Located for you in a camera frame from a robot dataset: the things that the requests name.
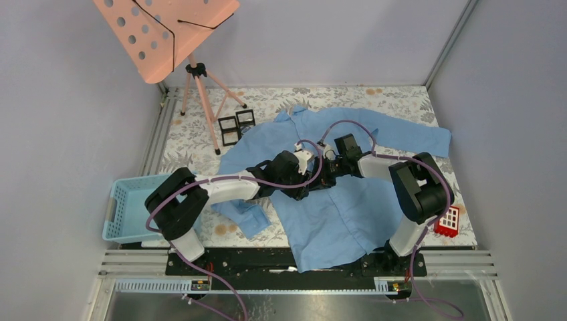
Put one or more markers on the light blue button shirt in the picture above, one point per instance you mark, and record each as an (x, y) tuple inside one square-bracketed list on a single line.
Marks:
[(337, 225)]

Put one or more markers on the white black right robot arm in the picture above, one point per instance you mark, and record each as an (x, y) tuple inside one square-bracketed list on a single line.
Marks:
[(422, 192)]

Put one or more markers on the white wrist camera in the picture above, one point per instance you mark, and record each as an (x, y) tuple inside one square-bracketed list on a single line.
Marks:
[(327, 151), (304, 157)]

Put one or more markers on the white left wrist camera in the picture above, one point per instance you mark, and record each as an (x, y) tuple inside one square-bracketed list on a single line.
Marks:
[(304, 157)]

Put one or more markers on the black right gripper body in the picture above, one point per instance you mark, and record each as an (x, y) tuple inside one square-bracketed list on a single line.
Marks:
[(329, 171)]

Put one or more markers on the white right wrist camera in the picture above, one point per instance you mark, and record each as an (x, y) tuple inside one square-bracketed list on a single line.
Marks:
[(327, 151)]

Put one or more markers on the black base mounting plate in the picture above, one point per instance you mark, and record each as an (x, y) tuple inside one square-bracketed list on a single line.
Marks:
[(274, 268)]

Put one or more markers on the floral patterned table mat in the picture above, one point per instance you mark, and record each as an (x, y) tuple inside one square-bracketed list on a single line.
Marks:
[(182, 139)]

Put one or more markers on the black four-compartment brooch tray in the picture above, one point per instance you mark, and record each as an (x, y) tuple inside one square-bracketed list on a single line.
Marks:
[(231, 126)]

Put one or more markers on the pink perforated music stand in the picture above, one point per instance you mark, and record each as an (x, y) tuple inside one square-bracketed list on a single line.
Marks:
[(158, 36)]

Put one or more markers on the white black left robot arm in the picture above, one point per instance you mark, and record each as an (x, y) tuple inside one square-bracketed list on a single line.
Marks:
[(175, 204)]

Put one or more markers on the light blue plastic basket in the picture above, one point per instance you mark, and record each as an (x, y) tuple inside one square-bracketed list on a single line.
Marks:
[(126, 212)]

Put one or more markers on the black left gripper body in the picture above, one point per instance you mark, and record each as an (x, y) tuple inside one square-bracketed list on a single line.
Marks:
[(295, 178)]

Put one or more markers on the red white grid block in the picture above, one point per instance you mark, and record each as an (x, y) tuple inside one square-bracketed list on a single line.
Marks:
[(448, 225)]

